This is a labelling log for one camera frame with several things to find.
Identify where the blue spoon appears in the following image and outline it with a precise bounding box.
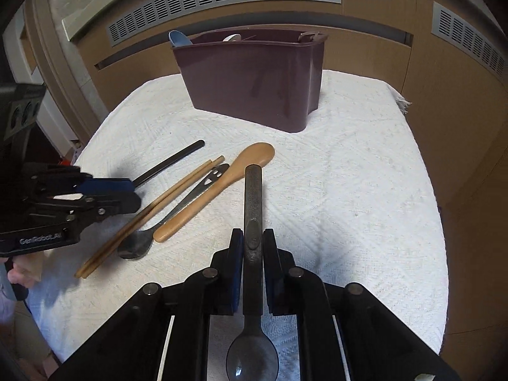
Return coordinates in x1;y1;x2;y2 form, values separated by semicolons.
169;30;193;47

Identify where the dark grey plastic spoon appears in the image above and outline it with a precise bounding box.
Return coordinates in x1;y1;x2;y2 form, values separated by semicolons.
225;164;281;381

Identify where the person's left hand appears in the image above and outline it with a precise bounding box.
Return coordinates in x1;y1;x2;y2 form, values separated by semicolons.
7;251;45;288

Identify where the black handled utensil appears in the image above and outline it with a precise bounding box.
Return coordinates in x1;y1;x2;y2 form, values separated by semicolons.
131;140;205;188

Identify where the wooden spoon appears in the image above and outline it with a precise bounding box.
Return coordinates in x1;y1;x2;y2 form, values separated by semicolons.
153;142;276;244

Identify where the short grey vent grille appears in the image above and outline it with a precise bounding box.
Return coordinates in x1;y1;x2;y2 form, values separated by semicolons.
432;2;506;78

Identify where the maroon plastic utensil holder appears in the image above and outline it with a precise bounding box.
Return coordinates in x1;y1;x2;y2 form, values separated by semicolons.
171;29;329;133

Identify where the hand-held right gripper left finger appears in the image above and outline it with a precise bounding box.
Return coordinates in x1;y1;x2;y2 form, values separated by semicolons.
51;228;244;381

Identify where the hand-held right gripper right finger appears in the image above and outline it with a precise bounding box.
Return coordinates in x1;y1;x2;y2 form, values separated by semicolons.
264;229;461;381

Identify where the metal spoon smiley handle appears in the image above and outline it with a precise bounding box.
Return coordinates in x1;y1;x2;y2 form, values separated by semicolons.
117;164;231;261

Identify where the white textured cloth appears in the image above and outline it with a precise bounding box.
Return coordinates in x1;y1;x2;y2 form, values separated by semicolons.
30;69;451;381

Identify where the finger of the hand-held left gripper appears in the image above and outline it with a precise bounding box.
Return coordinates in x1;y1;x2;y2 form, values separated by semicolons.
77;192;142;227
75;177;136;196

